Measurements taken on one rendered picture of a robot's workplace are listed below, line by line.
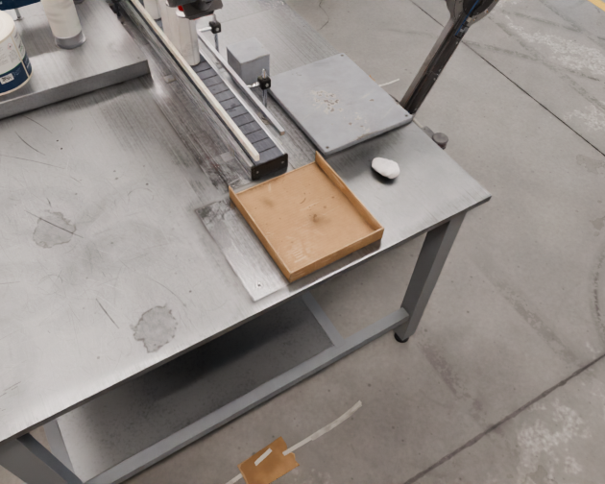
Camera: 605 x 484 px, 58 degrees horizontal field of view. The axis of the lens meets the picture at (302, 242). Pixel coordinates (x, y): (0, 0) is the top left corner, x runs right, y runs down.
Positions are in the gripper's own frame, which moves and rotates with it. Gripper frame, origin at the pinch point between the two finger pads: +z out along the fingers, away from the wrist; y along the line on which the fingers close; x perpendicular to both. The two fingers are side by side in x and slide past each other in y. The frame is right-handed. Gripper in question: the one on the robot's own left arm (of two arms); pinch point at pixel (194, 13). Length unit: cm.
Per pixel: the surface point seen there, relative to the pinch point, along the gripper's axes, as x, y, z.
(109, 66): 0.2, 22.6, 24.1
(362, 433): 140, -5, 21
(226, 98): 22.5, -0.9, 5.4
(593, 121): 86, -207, 71
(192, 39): 3.4, 0.2, 10.3
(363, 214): 65, -13, -25
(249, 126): 32.8, -1.2, -3.3
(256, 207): 53, 9, -15
